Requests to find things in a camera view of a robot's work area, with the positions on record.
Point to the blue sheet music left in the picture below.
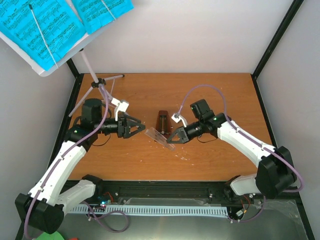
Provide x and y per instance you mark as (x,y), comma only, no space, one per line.
(44,29)

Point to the blue sheet music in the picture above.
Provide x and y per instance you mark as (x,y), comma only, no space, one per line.
(44,29)
(96,14)

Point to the brown wooden metronome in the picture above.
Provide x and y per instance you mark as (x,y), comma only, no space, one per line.
(163,123)

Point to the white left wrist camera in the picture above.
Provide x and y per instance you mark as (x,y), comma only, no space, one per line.
(120,106)

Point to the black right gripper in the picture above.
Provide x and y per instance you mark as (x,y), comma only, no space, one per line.
(183,136)

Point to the light blue cable duct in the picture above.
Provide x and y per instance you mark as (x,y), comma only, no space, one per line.
(164,211)

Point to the blue sheet music right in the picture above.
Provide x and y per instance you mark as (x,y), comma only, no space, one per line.
(96,14)

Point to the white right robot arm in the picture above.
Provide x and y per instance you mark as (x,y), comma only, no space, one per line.
(275,172)

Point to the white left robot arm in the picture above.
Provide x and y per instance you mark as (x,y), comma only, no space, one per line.
(67,155)

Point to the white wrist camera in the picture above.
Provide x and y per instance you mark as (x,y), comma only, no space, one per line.
(177,118)
(120,106)

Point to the black aluminium frame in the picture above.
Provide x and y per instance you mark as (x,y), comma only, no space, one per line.
(176,189)

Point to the green paper scrap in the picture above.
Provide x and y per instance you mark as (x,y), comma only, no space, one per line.
(53,236)

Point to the clear plastic metronome cover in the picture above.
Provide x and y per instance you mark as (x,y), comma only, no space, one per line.
(159,138)

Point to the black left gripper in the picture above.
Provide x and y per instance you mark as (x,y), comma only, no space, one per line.
(124,125)

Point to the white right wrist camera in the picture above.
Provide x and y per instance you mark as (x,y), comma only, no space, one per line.
(177,118)

